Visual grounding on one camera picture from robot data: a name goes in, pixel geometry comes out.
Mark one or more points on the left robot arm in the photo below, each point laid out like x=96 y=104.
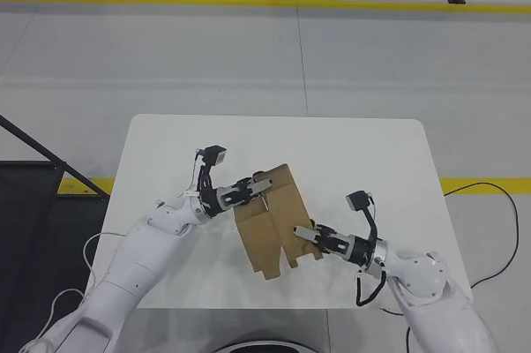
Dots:
x=133 y=269

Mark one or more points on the small brown carton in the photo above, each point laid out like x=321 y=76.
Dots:
x=272 y=225

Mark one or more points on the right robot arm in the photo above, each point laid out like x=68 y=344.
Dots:
x=428 y=282

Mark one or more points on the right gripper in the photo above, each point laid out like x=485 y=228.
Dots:
x=356 y=249

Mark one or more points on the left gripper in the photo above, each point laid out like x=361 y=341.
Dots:
x=226 y=197

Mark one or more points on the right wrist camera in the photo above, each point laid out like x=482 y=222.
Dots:
x=359 y=201

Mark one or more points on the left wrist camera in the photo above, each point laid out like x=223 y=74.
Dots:
x=214 y=155

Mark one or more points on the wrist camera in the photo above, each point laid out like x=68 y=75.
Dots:
x=214 y=155
x=359 y=201

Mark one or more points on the robot body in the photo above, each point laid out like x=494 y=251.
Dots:
x=265 y=347

